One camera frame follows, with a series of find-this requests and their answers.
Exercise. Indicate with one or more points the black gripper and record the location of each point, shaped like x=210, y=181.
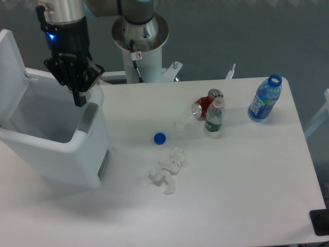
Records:
x=66, y=32

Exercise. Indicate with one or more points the white trash can lid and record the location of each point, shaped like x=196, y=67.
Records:
x=14, y=77

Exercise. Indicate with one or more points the white trash can body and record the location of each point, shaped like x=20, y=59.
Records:
x=55, y=137

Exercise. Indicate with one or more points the blue bottle cap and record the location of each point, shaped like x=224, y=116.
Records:
x=159, y=138

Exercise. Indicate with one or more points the crushed red soda can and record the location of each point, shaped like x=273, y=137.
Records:
x=199, y=107

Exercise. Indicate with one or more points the crumpled white tissue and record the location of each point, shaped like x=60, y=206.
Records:
x=165, y=171

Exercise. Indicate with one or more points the small clear green-label bottle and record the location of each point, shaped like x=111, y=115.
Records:
x=214, y=115

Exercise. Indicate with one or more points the blue plastic drink bottle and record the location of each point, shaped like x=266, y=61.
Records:
x=265, y=98

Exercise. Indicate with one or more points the white chair part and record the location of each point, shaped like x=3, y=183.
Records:
x=318, y=119

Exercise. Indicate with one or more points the black device at edge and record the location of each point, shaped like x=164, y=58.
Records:
x=319, y=219

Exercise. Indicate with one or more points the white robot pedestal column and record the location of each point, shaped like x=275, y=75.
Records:
x=141, y=46

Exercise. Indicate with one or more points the white metal base frame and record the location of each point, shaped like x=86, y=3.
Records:
x=169, y=74

